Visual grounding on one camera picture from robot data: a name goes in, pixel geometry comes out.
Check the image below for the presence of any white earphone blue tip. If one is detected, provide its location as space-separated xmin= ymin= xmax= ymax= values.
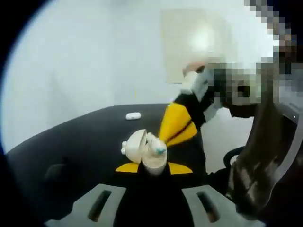
xmin=146 ymin=132 xmax=167 ymax=156

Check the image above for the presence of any white oval charging case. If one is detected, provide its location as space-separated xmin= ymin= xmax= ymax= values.
xmin=124 ymin=129 xmax=168 ymax=177

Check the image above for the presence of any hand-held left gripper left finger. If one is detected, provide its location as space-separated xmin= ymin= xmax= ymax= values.
xmin=45 ymin=162 xmax=153 ymax=227

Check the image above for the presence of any black chair part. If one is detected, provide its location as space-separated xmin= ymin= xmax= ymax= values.
xmin=223 ymin=146 xmax=246 ymax=167

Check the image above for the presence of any grey chest device with strap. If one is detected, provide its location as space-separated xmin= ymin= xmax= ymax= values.
xmin=266 ymin=104 xmax=303 ymax=192

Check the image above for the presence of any beige wall panel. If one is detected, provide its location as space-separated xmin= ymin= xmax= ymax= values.
xmin=160 ymin=9 xmax=237 ymax=85

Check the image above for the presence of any white rectangular charging case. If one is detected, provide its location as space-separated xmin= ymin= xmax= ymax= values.
xmin=125 ymin=112 xmax=142 ymax=121

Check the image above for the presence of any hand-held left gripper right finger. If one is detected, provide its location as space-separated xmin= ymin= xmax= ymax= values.
xmin=153 ymin=162 xmax=260 ymax=227

